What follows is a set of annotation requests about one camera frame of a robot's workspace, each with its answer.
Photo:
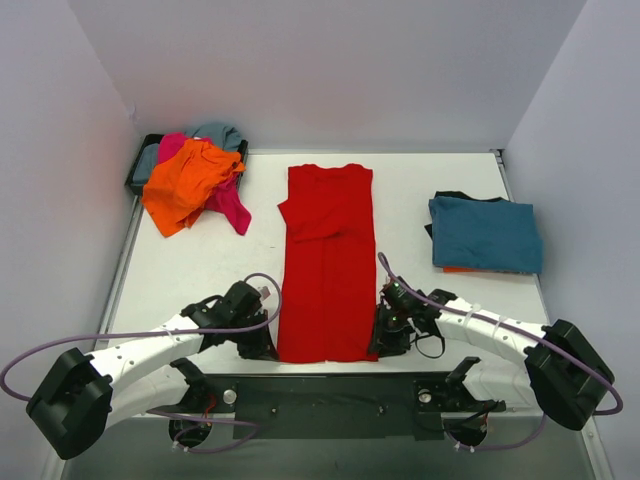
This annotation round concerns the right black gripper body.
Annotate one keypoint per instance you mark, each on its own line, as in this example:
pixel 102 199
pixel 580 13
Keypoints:
pixel 388 338

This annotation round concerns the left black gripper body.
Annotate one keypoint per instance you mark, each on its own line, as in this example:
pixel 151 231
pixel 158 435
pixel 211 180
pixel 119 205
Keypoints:
pixel 258 345

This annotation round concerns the red t-shirt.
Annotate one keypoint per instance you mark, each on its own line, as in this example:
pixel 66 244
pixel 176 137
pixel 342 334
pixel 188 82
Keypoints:
pixel 329 284

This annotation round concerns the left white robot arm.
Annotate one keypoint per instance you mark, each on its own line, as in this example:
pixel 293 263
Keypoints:
pixel 84 394

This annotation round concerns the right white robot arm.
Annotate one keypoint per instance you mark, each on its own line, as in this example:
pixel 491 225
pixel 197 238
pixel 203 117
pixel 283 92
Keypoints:
pixel 550 367

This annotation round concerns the folded orange t-shirt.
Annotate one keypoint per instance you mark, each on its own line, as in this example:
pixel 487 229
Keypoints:
pixel 475 270

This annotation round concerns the folded blue t-shirt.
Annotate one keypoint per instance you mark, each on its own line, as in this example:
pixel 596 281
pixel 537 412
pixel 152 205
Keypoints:
pixel 496 235

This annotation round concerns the pink t-shirt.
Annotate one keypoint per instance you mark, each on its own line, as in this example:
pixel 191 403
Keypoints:
pixel 226 201

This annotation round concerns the folded black t-shirt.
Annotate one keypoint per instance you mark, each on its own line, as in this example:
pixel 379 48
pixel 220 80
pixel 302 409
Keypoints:
pixel 458 195

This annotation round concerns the black plastic bin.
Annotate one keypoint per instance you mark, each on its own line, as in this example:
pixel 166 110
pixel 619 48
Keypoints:
pixel 154 146

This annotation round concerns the grey-blue t-shirt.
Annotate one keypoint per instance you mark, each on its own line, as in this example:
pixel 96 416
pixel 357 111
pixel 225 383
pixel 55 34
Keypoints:
pixel 221 134

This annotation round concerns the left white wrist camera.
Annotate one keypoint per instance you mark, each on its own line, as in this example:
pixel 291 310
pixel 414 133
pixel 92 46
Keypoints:
pixel 264 292

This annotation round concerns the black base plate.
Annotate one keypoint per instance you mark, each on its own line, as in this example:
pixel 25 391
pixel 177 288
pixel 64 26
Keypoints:
pixel 341 406

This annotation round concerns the aluminium frame rail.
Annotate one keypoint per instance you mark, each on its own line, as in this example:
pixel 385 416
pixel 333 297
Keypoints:
pixel 188 390

